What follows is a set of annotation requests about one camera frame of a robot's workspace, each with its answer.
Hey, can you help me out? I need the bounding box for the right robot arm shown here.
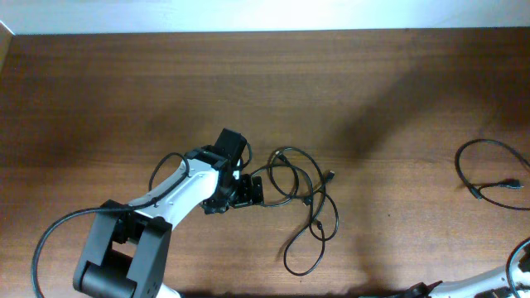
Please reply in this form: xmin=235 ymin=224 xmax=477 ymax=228
xmin=394 ymin=238 xmax=529 ymax=298

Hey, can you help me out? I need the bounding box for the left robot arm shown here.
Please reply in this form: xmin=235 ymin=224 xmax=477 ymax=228
xmin=73 ymin=128 xmax=263 ymax=298

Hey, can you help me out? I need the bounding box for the left camera black cable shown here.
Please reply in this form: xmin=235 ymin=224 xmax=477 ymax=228
xmin=31 ymin=142 xmax=253 ymax=298

